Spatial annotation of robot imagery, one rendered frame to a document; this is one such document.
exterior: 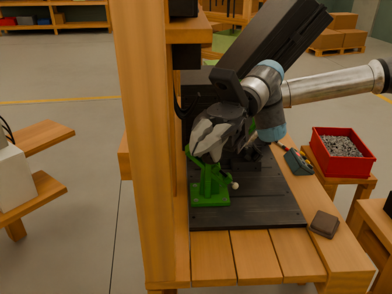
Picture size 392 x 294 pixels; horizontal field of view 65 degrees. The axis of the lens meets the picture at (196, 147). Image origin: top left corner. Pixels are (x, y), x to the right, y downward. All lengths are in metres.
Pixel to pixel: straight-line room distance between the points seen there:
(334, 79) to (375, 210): 0.68
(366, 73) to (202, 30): 0.45
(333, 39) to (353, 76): 6.50
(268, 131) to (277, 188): 0.57
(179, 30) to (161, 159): 0.37
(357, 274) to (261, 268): 0.29
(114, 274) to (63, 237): 0.54
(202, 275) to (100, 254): 1.38
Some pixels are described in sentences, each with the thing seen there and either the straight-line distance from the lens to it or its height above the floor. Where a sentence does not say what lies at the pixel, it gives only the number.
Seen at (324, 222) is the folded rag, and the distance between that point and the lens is 1.17.
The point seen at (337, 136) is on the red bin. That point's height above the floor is 0.87.
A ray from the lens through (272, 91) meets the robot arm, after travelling 0.72.
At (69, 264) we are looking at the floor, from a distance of 2.31.
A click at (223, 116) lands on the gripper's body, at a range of 0.58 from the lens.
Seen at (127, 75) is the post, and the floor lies 1.51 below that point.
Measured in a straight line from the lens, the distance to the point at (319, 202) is 1.29.
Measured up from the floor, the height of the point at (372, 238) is 0.75.
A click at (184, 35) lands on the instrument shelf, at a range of 0.89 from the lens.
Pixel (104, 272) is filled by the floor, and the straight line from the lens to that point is 2.20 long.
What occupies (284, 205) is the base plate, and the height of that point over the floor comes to 0.90.
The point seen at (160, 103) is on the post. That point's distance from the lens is 0.63.
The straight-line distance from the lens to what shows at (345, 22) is 8.01.
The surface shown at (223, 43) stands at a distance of 4.03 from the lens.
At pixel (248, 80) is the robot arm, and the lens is 0.69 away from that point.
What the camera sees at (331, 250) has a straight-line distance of 1.13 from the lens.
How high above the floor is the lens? 1.69
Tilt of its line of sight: 31 degrees down
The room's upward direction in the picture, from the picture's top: straight up
